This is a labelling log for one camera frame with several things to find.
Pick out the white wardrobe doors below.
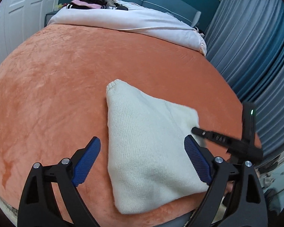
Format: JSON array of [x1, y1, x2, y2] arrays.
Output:
[[0, 0, 65, 65]]

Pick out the orange plush blanket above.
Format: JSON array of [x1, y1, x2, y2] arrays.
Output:
[[0, 23, 262, 224]]

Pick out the dark nightstand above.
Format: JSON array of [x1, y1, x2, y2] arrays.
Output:
[[45, 12, 60, 26]]

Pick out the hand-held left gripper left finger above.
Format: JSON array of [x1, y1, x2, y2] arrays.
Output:
[[17, 136, 101, 227]]

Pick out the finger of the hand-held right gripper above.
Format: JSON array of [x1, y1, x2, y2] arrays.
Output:
[[191, 127, 242, 152]]

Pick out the fluffy cream rug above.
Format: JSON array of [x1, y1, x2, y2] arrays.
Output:
[[0, 190, 19, 218]]

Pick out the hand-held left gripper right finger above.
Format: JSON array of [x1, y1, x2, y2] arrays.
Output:
[[184, 135, 268, 227]]

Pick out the white duvet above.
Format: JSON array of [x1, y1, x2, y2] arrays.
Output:
[[47, 1, 207, 55]]

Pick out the blue grey curtain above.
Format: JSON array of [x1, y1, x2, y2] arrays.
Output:
[[203, 0, 284, 167]]

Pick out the cream knit cardigan red buttons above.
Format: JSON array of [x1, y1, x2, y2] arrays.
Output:
[[106, 79, 211, 215]]

